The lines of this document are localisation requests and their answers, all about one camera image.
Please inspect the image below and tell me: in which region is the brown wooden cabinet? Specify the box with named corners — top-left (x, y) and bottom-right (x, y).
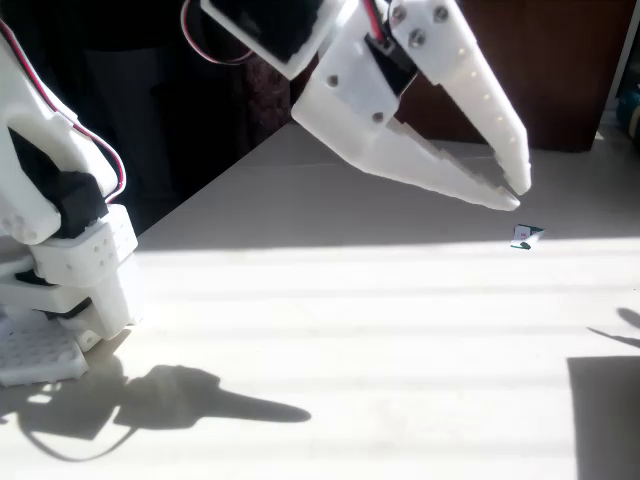
top-left (397, 0), bottom-right (639, 154)

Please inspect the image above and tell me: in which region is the teal round object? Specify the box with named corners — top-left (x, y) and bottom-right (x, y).
top-left (615, 88), bottom-right (640, 133)

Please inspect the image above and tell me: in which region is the thin gripper servo cable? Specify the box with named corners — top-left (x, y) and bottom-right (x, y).
top-left (181, 0), bottom-right (254, 65)

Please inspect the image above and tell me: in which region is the green-bordered white card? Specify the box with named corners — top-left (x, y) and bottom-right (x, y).
top-left (509, 224), bottom-right (545, 250)

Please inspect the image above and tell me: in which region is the dark patterned curtain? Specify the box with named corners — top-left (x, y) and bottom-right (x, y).
top-left (234, 49), bottom-right (314, 151)

